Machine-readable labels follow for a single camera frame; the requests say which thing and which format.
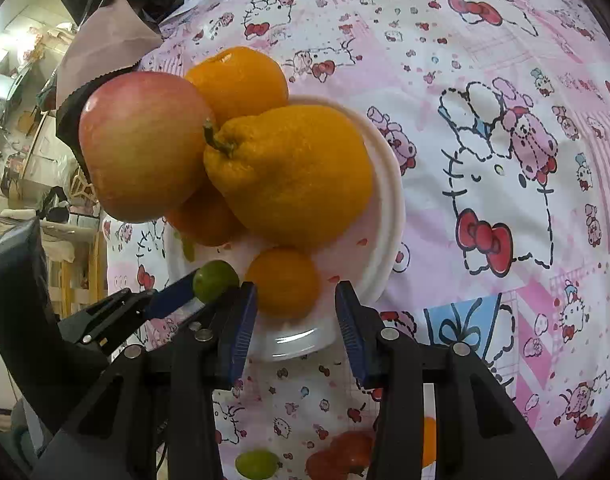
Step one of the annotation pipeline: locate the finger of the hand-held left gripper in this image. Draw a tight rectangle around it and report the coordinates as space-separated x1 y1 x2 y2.
155 287 236 341
60 266 203 346

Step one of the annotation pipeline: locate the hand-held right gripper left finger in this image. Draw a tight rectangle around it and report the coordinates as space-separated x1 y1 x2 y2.
30 282 260 480

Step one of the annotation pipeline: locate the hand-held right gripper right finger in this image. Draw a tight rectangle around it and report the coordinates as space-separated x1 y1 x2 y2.
334 280 558 480

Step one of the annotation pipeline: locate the green grape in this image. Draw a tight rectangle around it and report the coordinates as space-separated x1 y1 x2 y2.
235 450 280 480
192 260 240 305

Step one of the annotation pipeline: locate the small orange mandarin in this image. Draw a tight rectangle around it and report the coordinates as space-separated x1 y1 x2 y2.
422 416 437 468
245 246 322 318

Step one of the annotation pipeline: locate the dark orange tangerine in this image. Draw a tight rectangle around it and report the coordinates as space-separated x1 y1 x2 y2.
164 180 248 247

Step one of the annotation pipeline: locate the pink speckled plate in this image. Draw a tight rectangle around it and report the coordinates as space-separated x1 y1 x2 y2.
165 94 406 363

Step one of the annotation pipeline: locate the red apple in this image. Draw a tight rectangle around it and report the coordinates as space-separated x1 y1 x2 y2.
78 71 218 224

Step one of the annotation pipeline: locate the bumpy orange with stem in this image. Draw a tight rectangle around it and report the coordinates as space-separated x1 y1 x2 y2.
203 105 376 250

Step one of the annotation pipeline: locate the light orange tangerine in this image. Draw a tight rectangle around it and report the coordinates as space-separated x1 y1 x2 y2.
185 46 290 126

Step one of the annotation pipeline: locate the yellow wooden table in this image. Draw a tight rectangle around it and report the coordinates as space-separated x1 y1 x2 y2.
40 230 108 318

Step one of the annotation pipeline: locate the wooden rack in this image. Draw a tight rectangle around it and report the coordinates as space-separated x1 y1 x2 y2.
67 167 103 216

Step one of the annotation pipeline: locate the black zigzag edged cloth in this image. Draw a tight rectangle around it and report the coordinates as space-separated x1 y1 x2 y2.
55 72 136 161

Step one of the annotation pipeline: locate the pink cloth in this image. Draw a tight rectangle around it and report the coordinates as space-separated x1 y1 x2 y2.
57 0 163 108

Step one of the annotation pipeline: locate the pink cartoon printed bedsheet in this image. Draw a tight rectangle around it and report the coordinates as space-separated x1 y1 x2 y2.
102 0 610 480

